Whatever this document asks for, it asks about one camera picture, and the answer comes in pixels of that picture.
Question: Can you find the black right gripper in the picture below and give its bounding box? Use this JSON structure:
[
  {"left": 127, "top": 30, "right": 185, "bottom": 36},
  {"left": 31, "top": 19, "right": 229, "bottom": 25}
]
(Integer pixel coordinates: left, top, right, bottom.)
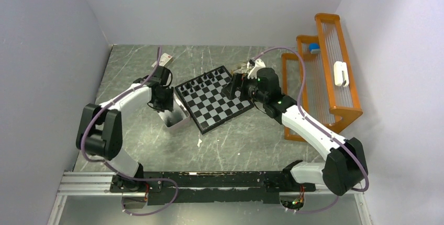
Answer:
[{"left": 221, "top": 73, "right": 267, "bottom": 104}]

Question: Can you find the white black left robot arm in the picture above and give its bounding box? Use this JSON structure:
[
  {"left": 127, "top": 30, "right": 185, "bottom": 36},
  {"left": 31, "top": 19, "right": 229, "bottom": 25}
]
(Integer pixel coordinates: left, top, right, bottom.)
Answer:
[{"left": 76, "top": 66, "right": 174, "bottom": 192}]

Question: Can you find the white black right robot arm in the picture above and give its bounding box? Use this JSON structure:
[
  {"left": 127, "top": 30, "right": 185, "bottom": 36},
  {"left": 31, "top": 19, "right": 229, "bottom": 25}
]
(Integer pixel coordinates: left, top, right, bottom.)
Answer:
[{"left": 222, "top": 68, "right": 369, "bottom": 196}]

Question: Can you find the yellow tray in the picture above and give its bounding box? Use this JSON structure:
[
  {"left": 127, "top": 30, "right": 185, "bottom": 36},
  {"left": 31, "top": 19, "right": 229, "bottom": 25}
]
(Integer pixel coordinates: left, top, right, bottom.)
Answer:
[{"left": 231, "top": 61, "right": 251, "bottom": 75}]

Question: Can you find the pink metal tin box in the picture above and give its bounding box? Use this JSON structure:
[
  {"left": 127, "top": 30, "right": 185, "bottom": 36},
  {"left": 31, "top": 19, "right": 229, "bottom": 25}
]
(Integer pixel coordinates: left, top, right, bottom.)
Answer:
[{"left": 158, "top": 95, "right": 191, "bottom": 133}]

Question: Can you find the black white chessboard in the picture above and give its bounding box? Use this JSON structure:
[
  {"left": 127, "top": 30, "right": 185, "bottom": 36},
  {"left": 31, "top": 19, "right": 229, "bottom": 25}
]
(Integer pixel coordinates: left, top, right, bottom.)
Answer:
[{"left": 174, "top": 65, "right": 253, "bottom": 134}]

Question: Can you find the white red card box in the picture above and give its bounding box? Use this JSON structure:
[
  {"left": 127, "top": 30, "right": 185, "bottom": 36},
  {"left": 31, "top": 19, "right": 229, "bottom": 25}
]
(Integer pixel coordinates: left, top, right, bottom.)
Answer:
[{"left": 159, "top": 53, "right": 174, "bottom": 68}]

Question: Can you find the orange wooden rack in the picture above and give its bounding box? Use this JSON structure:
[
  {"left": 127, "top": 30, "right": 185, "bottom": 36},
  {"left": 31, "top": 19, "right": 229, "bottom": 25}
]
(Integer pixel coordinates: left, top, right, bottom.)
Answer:
[{"left": 296, "top": 13, "right": 363, "bottom": 133}]

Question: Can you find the blue round object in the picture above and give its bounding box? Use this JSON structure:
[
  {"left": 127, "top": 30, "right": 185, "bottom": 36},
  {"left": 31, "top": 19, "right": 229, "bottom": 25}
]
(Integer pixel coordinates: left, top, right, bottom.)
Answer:
[{"left": 308, "top": 43, "right": 320, "bottom": 55}]

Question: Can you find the white plastic clip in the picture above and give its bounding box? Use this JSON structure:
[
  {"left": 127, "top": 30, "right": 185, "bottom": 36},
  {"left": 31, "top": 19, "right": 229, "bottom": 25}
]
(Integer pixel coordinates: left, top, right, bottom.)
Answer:
[{"left": 334, "top": 61, "right": 350, "bottom": 87}]

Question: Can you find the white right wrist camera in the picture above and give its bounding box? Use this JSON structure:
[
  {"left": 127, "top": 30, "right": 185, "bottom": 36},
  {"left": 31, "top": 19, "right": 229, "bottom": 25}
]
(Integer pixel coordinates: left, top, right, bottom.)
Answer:
[{"left": 247, "top": 58, "right": 266, "bottom": 79}]

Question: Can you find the black mounting rail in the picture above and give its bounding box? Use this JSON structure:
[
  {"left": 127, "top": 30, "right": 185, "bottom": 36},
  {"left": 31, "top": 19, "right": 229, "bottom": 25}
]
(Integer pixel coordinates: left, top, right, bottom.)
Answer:
[{"left": 109, "top": 171, "right": 316, "bottom": 206}]

